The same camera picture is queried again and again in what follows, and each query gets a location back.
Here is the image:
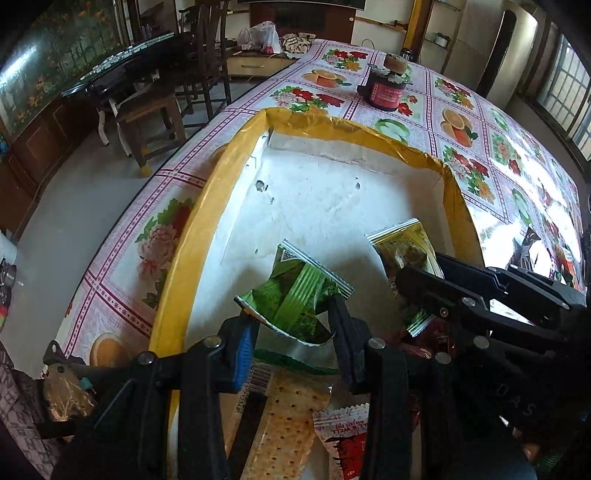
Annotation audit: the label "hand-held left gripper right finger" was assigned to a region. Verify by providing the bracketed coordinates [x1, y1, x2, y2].
[325, 293, 462, 480]

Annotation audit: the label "dark wooden sideboard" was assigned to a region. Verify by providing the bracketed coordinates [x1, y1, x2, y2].
[0, 88, 100, 241]

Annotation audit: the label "dark jar red label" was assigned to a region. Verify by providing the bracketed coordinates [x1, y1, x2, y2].
[358, 65, 411, 112]

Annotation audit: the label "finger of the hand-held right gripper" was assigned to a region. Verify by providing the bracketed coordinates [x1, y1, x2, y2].
[434, 253, 588, 312]
[396, 265, 573, 344]

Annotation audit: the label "black striped cracker packet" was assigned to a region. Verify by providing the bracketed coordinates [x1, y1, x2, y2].
[508, 225, 548, 273]

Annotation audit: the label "silver foil packet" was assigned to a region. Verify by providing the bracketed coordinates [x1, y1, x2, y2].
[252, 330, 340, 374]

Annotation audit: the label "dark wooden chair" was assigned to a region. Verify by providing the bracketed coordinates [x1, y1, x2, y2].
[175, 0, 234, 118]

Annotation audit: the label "brown patterned cloth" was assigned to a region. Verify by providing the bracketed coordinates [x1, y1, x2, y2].
[0, 342, 61, 480]

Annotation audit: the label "floral wall mural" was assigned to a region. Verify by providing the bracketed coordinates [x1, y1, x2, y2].
[0, 0, 127, 134]

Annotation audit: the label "yellow green snack packet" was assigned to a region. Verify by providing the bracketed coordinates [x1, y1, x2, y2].
[366, 218, 444, 301]

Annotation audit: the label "small dark green packet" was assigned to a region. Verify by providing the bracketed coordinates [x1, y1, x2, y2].
[235, 240, 355, 344]

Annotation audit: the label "floral printed tablecloth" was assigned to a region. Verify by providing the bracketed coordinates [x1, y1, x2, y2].
[62, 39, 585, 370]

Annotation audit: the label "yellow pillar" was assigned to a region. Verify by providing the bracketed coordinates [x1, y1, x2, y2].
[406, 0, 432, 51]

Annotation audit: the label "wooden stool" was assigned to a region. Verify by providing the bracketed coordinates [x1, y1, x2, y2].
[115, 90, 188, 178]

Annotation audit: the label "grey metal bracket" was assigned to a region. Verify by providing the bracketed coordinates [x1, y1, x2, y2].
[42, 340, 93, 393]

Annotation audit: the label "yellow taped white box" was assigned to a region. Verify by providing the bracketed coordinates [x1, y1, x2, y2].
[148, 107, 485, 480]

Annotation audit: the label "dark red snack packet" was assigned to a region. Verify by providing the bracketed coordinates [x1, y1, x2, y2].
[392, 323, 455, 361]

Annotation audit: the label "white plastic bag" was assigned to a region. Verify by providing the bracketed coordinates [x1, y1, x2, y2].
[238, 21, 281, 54]

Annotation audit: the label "orange cracker packet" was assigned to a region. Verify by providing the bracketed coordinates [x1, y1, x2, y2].
[551, 240, 583, 287]

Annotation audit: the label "barred window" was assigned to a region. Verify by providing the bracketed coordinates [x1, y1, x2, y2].
[536, 32, 591, 162]

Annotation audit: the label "low wooden cabinet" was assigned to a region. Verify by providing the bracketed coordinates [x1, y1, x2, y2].
[226, 51, 296, 79]

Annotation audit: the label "pile of small boxes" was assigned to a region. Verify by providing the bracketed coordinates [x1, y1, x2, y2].
[279, 32, 317, 56]

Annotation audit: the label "clear cracker packet green edges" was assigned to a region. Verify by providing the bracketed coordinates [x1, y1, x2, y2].
[222, 360, 333, 480]

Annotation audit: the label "metal pot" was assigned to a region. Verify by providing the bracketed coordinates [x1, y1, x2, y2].
[0, 258, 18, 296]

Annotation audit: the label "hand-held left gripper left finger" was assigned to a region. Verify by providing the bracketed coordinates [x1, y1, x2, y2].
[51, 316, 262, 480]

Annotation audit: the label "white red snack packet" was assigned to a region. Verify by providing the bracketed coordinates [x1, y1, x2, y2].
[313, 402, 372, 480]

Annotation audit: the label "black glossy table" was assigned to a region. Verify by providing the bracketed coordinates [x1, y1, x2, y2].
[60, 30, 195, 100]

